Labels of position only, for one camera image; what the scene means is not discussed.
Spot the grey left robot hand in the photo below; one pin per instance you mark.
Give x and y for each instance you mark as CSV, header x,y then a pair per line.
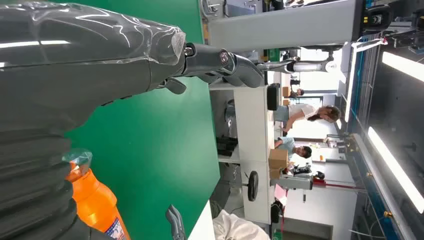
x,y
76,66

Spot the orange drink bottle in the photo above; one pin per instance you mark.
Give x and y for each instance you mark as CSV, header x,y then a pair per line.
x,y
96,205

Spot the white desk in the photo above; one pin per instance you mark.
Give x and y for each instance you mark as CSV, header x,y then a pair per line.
x,y
202,225

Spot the person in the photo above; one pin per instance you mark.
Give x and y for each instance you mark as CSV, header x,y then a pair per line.
x,y
298,112
296,92
291,147
238,228

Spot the black round wheel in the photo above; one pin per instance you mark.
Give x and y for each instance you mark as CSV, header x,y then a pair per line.
x,y
253,185

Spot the small cardboard box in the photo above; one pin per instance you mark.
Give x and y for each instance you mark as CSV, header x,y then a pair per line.
x,y
275,174

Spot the white workbench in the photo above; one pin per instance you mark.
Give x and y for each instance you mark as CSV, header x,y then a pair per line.
x,y
253,139

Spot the large cardboard box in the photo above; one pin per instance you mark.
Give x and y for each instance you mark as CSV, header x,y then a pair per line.
x,y
278,159

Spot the grey and red device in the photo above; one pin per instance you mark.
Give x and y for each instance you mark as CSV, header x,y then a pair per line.
x,y
294,182

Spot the black monitor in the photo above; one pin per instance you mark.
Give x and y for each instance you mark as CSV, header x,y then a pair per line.
x,y
273,97

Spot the white robot column machine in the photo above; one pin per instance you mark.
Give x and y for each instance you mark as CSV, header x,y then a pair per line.
x,y
281,26

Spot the ceiling light strip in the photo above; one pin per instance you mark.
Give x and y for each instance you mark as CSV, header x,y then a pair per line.
x,y
394,169

